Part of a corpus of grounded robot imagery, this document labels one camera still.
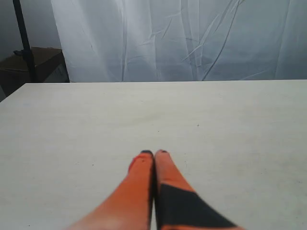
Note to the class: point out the white backdrop curtain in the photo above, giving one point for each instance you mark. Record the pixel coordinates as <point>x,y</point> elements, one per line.
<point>182,40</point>

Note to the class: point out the black tripod pole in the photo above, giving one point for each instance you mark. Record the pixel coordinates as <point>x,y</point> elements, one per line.
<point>26,52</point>

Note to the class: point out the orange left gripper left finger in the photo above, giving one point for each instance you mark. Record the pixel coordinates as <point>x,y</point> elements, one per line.
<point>129,207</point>

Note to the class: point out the brown cardboard box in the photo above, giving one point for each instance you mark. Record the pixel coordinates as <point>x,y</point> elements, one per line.
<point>47,66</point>

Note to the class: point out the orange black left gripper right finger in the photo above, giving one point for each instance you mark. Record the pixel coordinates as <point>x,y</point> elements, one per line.
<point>178,206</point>

